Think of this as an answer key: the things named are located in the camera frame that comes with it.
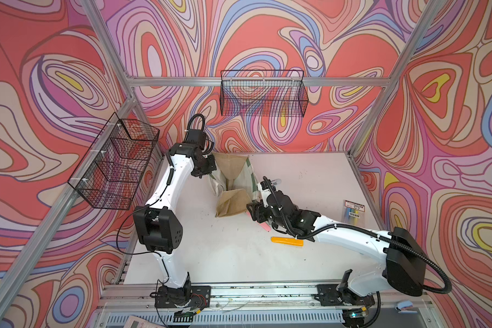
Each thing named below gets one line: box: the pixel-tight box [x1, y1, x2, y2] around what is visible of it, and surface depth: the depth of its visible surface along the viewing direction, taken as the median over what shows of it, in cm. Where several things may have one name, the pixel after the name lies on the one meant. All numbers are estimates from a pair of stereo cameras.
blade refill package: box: [343, 199, 366, 226], surface depth 97 cm
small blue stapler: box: [394, 299, 418, 315], surface depth 72 cm
